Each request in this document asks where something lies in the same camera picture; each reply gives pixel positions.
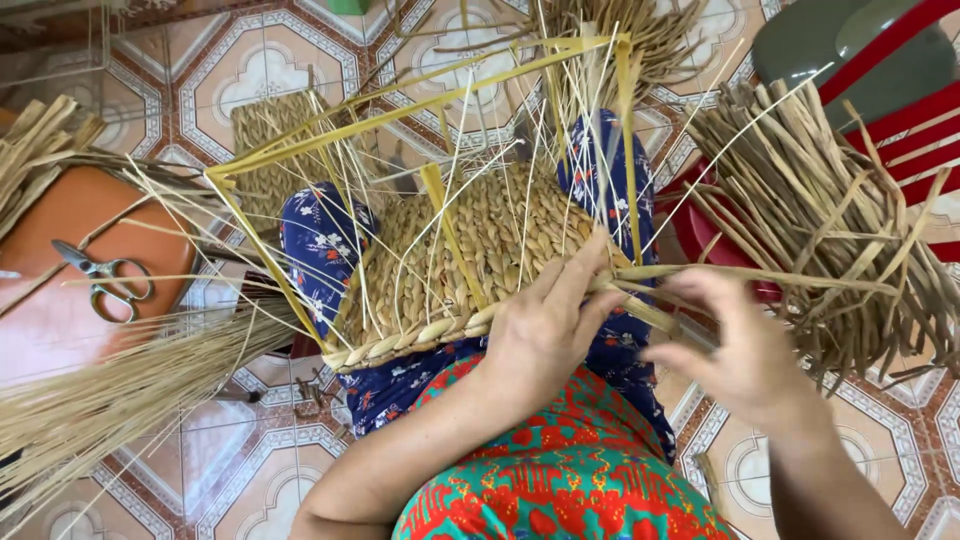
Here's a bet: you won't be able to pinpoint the bundle of thin pale reeds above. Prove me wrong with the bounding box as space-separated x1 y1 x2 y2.
0 296 301 540

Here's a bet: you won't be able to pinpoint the woven water hyacinth basket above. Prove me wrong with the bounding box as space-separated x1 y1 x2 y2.
322 161 639 375

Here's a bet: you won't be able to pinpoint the finished woven rectangular basket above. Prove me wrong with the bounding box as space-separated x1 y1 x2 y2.
228 88 361 235

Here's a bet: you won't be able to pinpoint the green and red patterned shirt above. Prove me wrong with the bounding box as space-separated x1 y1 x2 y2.
390 352 740 540

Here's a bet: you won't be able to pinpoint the person's right hand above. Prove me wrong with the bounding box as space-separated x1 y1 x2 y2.
642 267 817 430

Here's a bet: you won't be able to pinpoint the large heap of dried strands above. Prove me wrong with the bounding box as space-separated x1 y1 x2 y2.
678 75 960 395

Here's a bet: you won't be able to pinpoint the blue floral trousers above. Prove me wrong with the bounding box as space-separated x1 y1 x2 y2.
279 108 678 466

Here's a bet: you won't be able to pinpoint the red plastic chair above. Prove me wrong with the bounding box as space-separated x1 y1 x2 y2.
656 0 960 305

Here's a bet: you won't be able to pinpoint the dried water hyacinth strand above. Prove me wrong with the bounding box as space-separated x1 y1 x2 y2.
600 262 901 301

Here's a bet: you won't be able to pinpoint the orange plastic stool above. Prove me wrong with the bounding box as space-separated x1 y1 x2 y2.
0 165 200 387

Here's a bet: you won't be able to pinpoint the steel scissors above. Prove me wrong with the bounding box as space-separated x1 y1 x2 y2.
51 238 156 325

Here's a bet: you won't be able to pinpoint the yellow metal basket frame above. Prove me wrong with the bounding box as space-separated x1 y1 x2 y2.
204 33 645 354

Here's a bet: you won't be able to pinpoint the bundle of flat dried strands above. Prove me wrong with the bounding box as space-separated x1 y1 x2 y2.
0 93 110 241

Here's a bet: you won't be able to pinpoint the person's left hand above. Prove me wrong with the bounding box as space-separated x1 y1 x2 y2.
480 227 631 423

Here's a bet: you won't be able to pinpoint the bundle of dark dried strands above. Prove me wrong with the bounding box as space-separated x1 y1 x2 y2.
536 0 710 110

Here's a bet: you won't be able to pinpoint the grey-green plastic stool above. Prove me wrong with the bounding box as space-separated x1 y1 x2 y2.
751 0 960 132

